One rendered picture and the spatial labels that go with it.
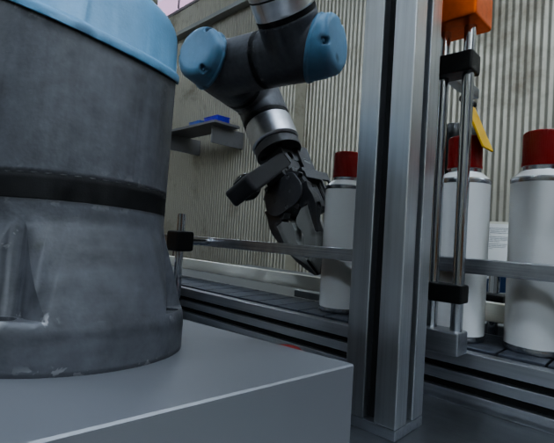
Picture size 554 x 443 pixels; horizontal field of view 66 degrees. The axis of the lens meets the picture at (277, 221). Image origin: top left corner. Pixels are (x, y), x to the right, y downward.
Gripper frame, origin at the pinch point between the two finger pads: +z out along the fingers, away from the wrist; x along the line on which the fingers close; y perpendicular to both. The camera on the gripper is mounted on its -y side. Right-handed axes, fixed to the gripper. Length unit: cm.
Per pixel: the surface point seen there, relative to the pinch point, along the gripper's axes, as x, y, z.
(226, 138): 281, 305, -304
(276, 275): 9.9, 3.8, -2.7
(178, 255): 15.1, -9.3, -8.7
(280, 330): 4.6, -5.0, 6.7
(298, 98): 169, 320, -283
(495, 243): -10.1, 46.7, 0.3
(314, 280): 3.3, 3.8, 0.9
